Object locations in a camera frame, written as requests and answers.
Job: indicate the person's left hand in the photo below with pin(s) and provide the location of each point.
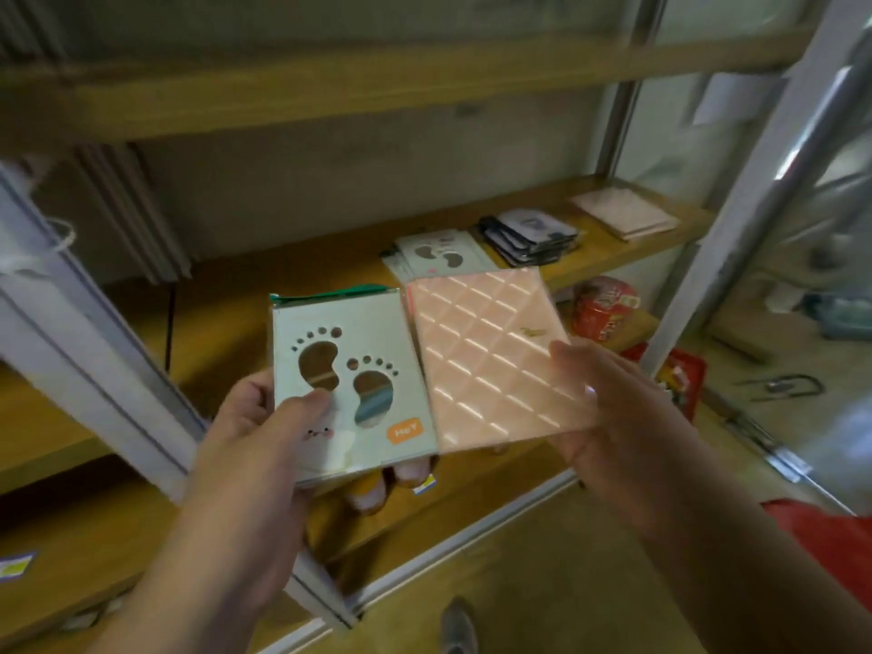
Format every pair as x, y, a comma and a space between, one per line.
238, 497

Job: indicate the person's right hand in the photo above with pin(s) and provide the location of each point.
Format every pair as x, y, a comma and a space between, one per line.
633, 449

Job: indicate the person's right forearm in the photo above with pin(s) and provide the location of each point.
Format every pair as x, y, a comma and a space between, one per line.
749, 578

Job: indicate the person's red clothing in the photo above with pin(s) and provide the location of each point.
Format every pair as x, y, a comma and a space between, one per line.
831, 544

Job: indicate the person's shoe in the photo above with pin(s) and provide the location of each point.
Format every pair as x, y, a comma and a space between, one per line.
458, 626

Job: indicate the red plastic basket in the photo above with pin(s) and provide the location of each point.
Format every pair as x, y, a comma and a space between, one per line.
678, 381

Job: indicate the grey metal floor bar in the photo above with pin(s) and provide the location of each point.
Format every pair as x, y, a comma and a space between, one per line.
756, 435

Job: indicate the white round cup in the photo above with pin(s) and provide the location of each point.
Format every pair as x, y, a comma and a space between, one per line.
368, 497
412, 471

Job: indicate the red round tub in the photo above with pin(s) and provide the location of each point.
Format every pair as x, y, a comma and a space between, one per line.
603, 309

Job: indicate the blue yellow price label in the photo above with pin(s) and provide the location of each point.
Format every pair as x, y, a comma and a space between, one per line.
15, 566
424, 484

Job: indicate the teal plastic basket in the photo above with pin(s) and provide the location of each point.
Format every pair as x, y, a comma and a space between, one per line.
841, 313

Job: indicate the white paper note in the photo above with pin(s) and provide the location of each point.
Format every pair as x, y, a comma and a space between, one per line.
739, 95

